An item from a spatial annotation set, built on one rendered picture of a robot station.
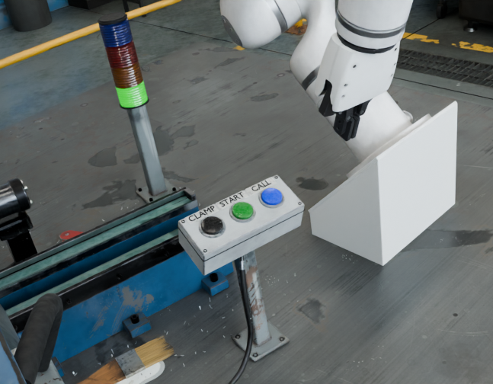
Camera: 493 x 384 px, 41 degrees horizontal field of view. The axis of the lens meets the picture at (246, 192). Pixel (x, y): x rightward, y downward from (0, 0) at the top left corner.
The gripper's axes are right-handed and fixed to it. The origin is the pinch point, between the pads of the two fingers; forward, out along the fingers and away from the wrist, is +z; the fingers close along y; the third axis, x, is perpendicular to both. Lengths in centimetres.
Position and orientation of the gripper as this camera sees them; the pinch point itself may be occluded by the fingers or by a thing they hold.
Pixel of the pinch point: (346, 123)
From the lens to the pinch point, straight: 93.6
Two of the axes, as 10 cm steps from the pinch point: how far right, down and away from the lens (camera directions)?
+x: 5.6, 6.5, -5.2
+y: -8.3, 3.9, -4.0
